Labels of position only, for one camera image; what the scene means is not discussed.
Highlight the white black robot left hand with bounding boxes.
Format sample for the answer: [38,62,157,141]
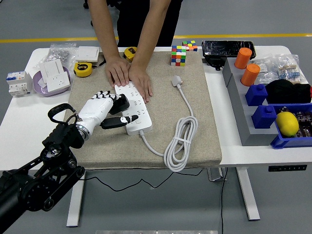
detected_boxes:
[77,90,139,137]

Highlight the person's right hand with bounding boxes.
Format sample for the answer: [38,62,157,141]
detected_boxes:
[104,55,132,88]

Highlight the person's left hand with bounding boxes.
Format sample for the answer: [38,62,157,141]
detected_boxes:
[128,64,154,104]

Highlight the black power adapter plug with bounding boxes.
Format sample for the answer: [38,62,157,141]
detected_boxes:
[108,94,131,116]

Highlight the white power strip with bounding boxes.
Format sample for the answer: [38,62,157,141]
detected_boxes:
[114,82,154,136]

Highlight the grey-brown fabric mat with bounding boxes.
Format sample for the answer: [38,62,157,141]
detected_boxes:
[63,51,222,171]

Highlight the yellow tape measure black label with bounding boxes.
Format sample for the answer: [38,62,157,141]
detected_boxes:
[73,61,94,78]

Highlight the large colourful puzzle cube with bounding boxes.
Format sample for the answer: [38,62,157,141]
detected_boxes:
[170,45,187,66]

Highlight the purple bowl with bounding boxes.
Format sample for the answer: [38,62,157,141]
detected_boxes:
[32,65,72,98]

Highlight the person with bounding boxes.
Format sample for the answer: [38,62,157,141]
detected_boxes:
[116,0,183,48]

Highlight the small colourful puzzle cube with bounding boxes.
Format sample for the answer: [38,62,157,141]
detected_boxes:
[182,40,198,52]

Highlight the clear bag of screws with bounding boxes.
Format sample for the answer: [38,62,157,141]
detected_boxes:
[31,42,78,69]

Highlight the black plastic holder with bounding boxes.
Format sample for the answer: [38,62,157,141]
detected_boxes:
[203,55,227,71]

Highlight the white circuit breaker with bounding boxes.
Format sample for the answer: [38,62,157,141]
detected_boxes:
[6,70,33,98]

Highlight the black wrapped plastic tray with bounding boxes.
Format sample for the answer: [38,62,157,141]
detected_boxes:
[201,40,256,59]

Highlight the white table leg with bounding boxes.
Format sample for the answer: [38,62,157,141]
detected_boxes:
[66,179,86,228]
[236,167,261,221]

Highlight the orange cylinder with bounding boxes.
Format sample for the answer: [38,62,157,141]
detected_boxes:
[240,63,261,87]
[234,47,253,70]

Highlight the grey stepped block base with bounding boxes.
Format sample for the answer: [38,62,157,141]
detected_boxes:
[221,58,280,147]

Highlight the blue square block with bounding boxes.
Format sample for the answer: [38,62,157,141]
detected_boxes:
[251,104,277,130]
[245,83,269,107]

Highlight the grey metal box under table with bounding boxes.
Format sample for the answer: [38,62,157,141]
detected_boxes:
[207,167,228,182]

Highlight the clear bag of small parts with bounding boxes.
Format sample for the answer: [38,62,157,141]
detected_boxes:
[252,57,280,85]

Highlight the black cloth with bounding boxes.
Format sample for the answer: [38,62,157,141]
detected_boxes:
[264,79,312,104]

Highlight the clear bag of resistors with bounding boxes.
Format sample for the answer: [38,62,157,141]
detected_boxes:
[275,53,308,85]

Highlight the yellow lemon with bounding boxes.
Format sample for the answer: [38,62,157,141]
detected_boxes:
[275,111,300,137]

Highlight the blue plastic bin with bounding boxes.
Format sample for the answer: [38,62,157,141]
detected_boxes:
[267,102,312,149]

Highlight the dark brown packaged parts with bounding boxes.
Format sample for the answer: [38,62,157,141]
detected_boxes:
[293,111,312,138]

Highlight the black table control panel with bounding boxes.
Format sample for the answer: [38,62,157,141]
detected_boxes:
[268,164,308,172]

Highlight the black tape measure strap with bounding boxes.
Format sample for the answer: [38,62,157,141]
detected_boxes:
[92,55,107,68]

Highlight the white power strip cable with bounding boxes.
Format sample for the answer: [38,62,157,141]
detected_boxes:
[140,75,198,173]

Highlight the flat white wall switch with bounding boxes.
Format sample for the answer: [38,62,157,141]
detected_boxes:
[74,45,100,63]

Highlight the white wall socket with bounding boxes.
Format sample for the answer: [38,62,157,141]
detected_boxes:
[46,72,71,93]

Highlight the white wall switch with box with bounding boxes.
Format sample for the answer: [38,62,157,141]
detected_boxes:
[39,59,70,82]

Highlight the thin black adapter cord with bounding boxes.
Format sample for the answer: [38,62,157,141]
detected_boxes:
[79,168,203,193]

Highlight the black hanging power cable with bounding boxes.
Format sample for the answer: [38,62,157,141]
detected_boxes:
[220,167,229,234]

